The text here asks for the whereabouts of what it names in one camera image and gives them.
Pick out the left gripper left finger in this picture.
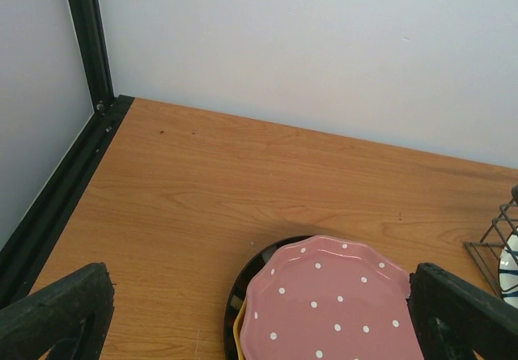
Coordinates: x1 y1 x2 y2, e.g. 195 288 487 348
1 262 114 359

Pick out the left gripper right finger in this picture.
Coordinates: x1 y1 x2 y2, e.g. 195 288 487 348
407 263 517 359

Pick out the black wire dish rack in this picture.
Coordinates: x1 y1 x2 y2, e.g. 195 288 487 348
464 185 517 299

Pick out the white blue striped plate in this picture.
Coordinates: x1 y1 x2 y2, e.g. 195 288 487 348
499 234 518 308

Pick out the pink scalloped plate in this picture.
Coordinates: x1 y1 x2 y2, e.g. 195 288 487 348
240 235 423 359

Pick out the yellow dotted scalloped plate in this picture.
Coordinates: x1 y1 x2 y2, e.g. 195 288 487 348
232 299 247 360

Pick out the dark striped bottom plate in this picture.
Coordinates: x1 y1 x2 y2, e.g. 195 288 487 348
223 235 310 360

